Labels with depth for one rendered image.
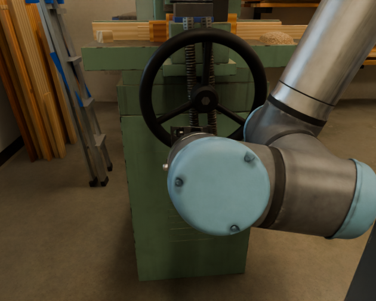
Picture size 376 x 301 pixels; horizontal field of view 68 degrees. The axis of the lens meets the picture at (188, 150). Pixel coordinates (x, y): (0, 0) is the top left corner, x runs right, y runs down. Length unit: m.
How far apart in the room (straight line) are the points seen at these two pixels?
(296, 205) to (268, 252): 1.12
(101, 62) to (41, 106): 1.38
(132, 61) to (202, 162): 0.58
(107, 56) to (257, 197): 0.63
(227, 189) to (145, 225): 0.81
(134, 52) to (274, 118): 0.49
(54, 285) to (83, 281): 0.11
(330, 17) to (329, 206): 0.23
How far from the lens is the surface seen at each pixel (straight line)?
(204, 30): 0.60
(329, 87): 0.40
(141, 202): 0.99
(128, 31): 0.96
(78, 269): 1.37
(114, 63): 0.80
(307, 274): 1.37
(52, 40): 1.60
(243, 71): 0.83
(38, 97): 2.14
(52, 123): 2.15
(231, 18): 0.89
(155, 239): 1.09
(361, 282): 1.03
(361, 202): 0.33
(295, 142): 0.36
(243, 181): 0.25
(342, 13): 0.40
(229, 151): 0.25
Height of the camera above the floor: 0.99
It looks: 27 degrees down
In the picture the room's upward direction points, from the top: straight up
